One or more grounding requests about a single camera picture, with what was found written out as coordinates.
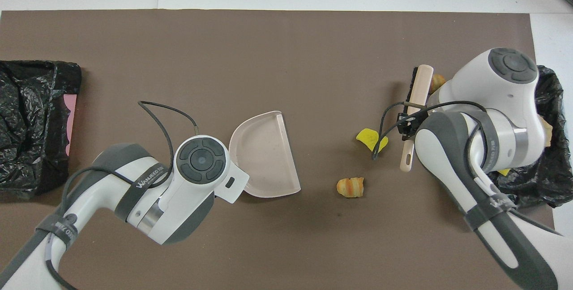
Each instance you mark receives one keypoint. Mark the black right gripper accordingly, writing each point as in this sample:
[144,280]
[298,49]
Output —
[415,124]

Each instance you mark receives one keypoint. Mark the beige hand brush black bristles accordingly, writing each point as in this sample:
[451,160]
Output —
[421,88]

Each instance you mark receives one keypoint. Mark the long striped croissant piece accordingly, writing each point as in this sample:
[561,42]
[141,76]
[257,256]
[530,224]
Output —
[438,82]

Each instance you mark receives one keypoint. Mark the curled yellow sponge piece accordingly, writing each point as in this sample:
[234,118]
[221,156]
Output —
[367,137]

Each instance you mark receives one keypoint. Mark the short striped croissant piece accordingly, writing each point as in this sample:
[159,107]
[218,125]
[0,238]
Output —
[350,187]

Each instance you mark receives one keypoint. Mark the small yellow sponge piece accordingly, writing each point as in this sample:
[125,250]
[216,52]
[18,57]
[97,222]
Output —
[503,172]

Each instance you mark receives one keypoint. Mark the pale beige bread chunk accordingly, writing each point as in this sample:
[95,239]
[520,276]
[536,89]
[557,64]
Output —
[546,129]

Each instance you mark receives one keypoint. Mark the beige plastic dustpan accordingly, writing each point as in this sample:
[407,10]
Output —
[264,155]

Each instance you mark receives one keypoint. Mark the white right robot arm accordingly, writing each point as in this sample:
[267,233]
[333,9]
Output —
[492,93]

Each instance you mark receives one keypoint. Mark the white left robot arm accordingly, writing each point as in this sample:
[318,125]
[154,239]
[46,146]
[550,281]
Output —
[188,191]

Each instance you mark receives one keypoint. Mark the black trash bag bin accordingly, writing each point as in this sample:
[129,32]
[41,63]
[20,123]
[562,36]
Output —
[553,97]

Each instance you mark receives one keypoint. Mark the pink plastic bin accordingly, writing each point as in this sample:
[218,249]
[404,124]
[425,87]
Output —
[71,111]

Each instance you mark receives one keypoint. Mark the left black-lined bin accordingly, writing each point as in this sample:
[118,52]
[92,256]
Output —
[27,164]

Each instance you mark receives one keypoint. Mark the brown table mat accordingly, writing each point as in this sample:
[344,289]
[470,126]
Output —
[268,48]

